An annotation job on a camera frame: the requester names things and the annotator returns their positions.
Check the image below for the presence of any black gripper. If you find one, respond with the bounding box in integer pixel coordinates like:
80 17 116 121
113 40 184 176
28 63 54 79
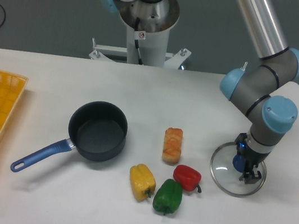
233 133 269 185

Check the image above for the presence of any glass lid blue knob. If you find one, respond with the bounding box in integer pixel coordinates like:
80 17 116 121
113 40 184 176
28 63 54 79
210 142 267 198

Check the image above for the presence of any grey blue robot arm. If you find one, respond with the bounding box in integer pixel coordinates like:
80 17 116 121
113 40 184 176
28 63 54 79
100 0 299 184

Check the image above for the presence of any red toy bell pepper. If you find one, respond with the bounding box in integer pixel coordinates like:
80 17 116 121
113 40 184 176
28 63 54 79
173 165 202 193

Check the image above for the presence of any toy bread loaf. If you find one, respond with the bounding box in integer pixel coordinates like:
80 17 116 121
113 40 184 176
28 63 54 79
162 127 183 165

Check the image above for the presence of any green toy bell pepper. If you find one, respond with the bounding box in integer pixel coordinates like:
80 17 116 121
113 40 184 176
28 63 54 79
152 179 183 215

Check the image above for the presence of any yellow toy bell pepper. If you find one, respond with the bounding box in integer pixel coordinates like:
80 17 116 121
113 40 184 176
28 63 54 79
129 163 156 202

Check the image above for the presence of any dark saucepan blue handle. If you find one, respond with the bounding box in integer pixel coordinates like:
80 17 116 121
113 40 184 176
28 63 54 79
10 101 128 173

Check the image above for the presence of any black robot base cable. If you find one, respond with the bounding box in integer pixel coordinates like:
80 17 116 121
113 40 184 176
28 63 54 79
129 16 151 66

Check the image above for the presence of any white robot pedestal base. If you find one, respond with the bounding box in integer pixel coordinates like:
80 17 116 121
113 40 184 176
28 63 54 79
89 0 191 70

